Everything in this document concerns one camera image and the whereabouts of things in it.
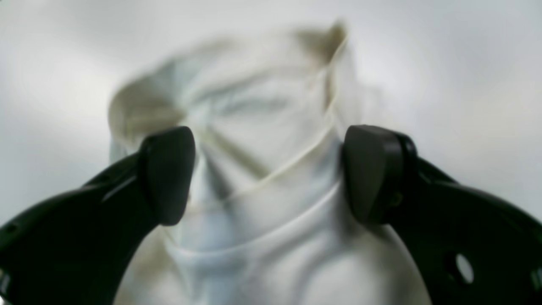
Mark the white graphic T-shirt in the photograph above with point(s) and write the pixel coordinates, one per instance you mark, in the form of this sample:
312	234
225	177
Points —
267	221

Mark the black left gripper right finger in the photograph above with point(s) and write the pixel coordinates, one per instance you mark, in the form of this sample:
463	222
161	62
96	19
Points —
470	247

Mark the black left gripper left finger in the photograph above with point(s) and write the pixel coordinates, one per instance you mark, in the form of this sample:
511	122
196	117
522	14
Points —
74	248

